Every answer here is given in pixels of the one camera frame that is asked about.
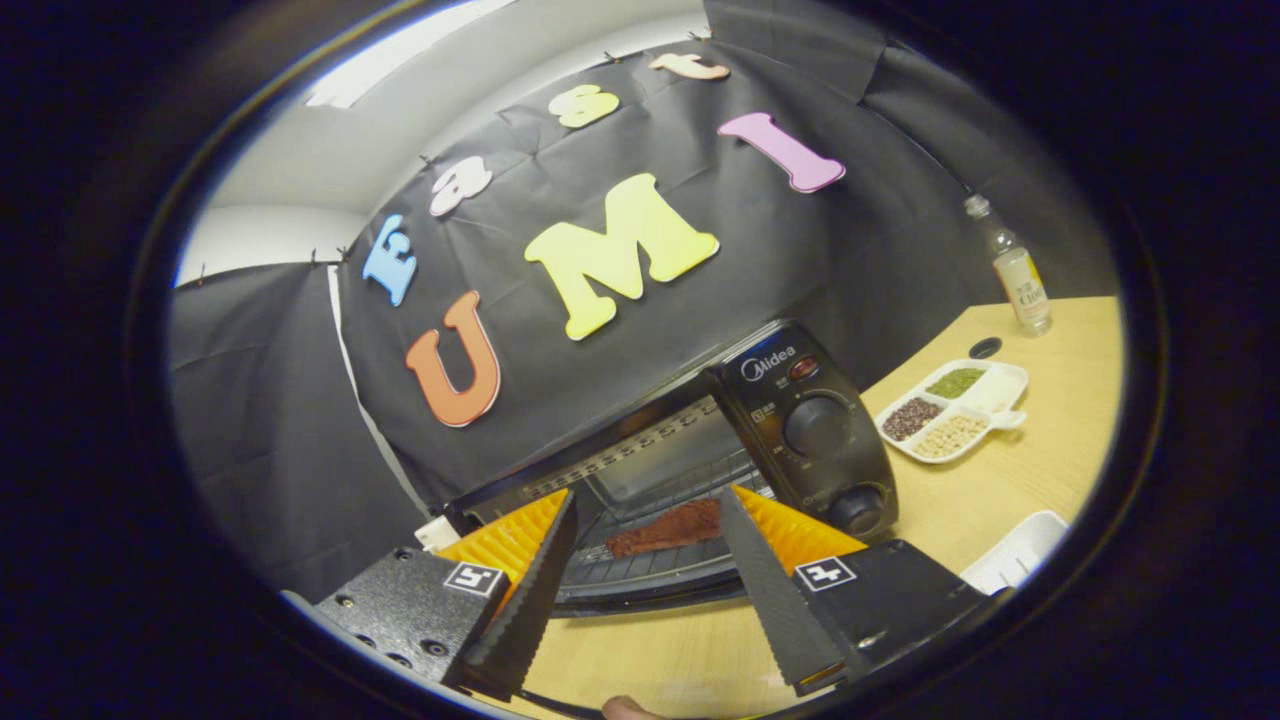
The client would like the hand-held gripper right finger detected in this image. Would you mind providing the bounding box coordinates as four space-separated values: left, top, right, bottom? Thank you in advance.
718 485 991 698

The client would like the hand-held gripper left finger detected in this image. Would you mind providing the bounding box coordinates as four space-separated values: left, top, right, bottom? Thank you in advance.
318 488 579 703

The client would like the brown meat slice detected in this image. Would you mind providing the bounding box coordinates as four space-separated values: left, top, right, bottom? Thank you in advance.
605 498 723 559

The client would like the black toaster oven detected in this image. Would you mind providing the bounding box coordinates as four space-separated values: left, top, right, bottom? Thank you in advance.
445 320 899 720

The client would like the white plastic tray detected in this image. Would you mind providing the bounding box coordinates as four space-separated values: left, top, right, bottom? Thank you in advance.
960 510 1071 597

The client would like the white divided plate with beans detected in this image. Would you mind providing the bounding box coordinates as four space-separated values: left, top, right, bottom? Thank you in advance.
875 360 1031 465

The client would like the black backdrop cloth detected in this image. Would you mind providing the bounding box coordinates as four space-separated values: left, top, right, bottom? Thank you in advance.
168 0 1121 601

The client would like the clear bottle with yellow label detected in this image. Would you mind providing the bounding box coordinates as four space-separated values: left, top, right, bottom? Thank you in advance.
964 194 1053 337

